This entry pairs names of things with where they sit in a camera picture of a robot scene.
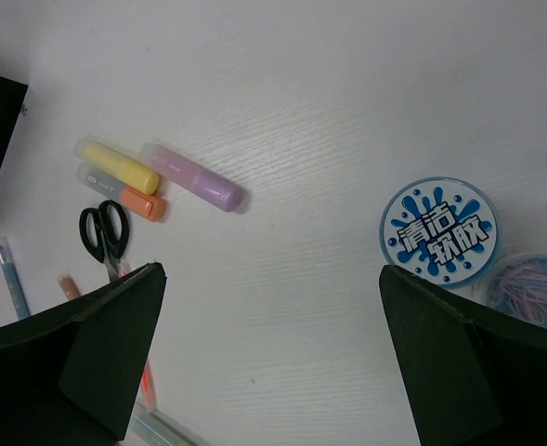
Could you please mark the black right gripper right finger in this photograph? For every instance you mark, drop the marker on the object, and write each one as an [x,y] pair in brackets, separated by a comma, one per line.
[473,376]

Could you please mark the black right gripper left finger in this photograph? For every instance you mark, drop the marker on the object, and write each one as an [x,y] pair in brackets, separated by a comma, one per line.
[70,375]

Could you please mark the orange gel pen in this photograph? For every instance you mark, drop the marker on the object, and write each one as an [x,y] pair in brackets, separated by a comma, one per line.
[68,286]

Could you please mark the blue gel pen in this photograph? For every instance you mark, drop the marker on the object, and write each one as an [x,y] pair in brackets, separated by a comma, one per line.
[13,281]

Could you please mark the red-orange gel pen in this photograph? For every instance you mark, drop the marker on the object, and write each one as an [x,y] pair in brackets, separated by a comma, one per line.
[146,383]

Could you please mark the green highlighter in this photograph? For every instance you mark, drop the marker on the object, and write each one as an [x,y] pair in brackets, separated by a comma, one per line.
[156,428]

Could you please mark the clear jar of rubber bands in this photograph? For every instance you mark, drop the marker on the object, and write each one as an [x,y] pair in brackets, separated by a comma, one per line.
[516,286]

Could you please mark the orange highlighter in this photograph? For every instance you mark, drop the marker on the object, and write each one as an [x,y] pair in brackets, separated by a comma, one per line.
[148,206]

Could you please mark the yellow highlighter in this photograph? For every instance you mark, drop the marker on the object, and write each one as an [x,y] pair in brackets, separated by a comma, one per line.
[124,168]

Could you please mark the purple highlighter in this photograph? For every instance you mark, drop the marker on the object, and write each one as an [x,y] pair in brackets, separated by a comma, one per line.
[204,183]

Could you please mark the black handled scissors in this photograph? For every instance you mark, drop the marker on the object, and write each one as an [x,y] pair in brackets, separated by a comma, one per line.
[104,232]

